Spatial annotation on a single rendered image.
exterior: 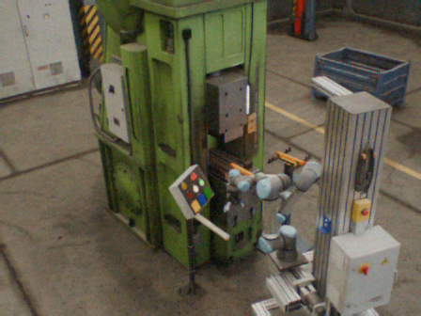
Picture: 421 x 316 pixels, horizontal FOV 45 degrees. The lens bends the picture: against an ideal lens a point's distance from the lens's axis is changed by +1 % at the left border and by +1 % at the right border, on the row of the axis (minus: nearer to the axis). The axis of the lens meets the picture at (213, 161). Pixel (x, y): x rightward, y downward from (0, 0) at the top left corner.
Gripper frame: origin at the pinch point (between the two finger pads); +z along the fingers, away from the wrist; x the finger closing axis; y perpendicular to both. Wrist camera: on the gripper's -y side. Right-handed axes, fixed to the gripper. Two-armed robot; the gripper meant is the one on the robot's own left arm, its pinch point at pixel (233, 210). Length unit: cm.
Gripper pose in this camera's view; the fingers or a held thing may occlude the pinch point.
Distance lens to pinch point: 381.7
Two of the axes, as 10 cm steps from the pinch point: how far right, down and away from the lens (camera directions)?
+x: 9.4, -1.9, 2.9
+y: 3.4, 4.6, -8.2
